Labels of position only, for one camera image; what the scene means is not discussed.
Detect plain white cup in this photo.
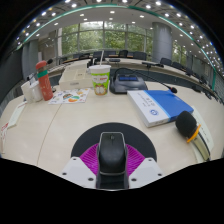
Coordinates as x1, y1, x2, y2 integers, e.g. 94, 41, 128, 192
20, 81, 34, 104

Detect black computer mouse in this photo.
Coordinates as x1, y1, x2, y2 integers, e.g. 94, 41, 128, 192
95, 131, 130, 190

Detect blue and white book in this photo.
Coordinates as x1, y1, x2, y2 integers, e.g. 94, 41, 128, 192
127, 89, 195, 129

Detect grey conference microphone unit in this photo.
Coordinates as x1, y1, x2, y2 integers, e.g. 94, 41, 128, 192
109, 67, 178, 95

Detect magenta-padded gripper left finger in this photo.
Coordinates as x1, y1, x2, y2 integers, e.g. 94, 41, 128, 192
59, 143, 100, 190

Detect black handheld microphone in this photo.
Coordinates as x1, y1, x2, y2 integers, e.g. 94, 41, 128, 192
175, 110, 212, 163

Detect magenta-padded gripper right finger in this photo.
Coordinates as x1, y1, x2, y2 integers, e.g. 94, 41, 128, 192
126, 143, 165, 190

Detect long curved conference desk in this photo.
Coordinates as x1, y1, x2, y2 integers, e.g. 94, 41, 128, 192
49, 58, 222, 102

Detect pale green paper sheet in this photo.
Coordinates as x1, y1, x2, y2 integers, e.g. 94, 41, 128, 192
191, 105, 215, 164

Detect white cardboard box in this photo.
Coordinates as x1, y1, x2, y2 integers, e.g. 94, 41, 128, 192
58, 68, 94, 92

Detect red bottle with green band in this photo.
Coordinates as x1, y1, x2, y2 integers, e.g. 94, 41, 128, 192
35, 60, 54, 102

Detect black round mouse pad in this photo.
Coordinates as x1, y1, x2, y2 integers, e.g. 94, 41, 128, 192
70, 122, 158, 163

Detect paper cup with straw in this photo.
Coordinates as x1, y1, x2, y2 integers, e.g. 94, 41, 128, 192
88, 49, 112, 97

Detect row of dark office chairs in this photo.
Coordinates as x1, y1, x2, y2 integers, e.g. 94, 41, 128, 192
59, 49, 214, 88

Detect grey round column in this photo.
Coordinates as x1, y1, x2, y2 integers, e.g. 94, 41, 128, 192
151, 22, 174, 64

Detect ceiling lights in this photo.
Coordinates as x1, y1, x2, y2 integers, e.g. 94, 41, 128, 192
19, 0, 221, 68

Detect colourful sticker sheet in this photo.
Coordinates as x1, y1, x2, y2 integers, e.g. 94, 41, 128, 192
48, 88, 91, 105

